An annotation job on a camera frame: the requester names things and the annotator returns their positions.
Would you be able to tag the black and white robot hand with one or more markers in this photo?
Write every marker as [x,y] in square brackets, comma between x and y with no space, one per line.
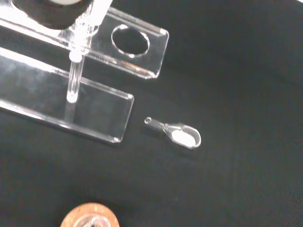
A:
[47,16]

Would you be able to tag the clear acrylic funnel stand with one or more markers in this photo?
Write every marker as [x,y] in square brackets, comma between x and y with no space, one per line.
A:
[106,106]

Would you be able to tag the glass round-bottom flask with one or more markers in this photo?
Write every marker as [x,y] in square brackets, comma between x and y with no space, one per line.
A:
[94,222]

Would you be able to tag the black cloth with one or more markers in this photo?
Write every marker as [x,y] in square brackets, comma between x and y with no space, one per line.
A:
[236,118]

